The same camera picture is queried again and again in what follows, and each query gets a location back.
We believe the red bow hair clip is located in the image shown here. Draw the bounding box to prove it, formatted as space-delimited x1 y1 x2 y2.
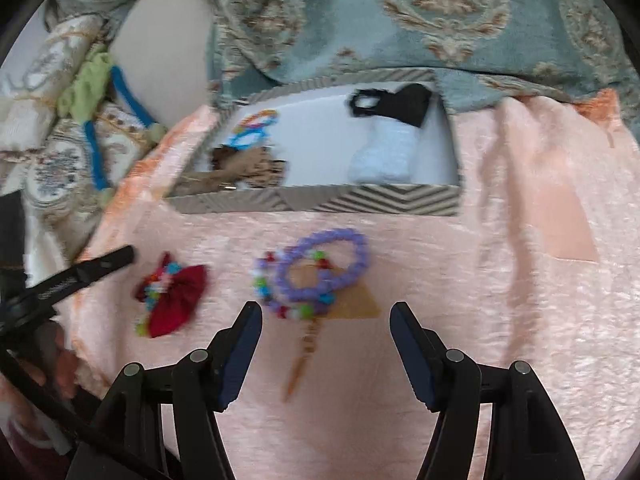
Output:
132 252 208 338

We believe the multicolour bead bracelet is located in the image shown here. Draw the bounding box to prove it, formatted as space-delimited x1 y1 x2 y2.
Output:
252 249 338 321

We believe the purple bead bracelet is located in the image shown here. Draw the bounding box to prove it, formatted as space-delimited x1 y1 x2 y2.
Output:
273 227 371 304

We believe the striped jewelry box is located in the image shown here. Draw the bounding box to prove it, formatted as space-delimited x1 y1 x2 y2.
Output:
166 68 462 217

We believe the left hand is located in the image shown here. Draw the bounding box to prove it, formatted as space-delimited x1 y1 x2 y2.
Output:
1 321 78 457

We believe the floral embroidered cushion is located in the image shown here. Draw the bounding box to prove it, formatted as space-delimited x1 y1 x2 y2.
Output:
24 103 149 260

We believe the cream embroidered bolster pillow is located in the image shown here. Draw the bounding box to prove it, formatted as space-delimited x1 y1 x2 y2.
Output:
1 14 103 153

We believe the green and blue plush toy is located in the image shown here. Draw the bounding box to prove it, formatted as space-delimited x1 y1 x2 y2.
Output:
56 44 166 208

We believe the brown scrunchie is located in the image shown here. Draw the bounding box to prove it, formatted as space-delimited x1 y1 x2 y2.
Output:
210 145 250 174

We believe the leopard print bow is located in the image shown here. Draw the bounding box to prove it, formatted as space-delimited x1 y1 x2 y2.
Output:
254 159 288 188

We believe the beige pillow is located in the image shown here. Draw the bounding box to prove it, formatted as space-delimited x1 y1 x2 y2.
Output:
110 0 213 129

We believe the black fabric bow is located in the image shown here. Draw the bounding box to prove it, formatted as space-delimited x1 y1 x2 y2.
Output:
375 84 433 128

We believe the black scrunchie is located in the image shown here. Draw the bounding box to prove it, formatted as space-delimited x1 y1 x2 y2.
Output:
348 89 388 117

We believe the teal damask blanket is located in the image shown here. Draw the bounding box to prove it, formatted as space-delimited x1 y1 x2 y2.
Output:
44 0 640 137

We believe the blue bead bracelet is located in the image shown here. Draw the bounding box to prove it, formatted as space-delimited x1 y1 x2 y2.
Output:
228 123 274 151

